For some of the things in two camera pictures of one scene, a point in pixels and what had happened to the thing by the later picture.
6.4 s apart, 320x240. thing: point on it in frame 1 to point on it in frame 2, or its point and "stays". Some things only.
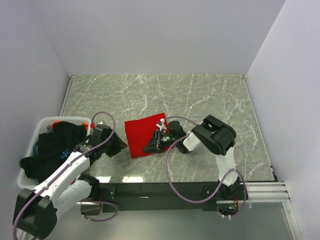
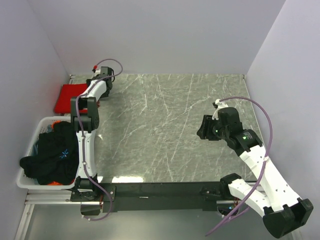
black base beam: [171, 196] stays
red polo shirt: [139, 131] to [63, 104]
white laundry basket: [24, 181] stays
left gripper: [118, 144] to [105, 95]
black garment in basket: [52, 148] stays
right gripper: [155, 145] to [207, 124]
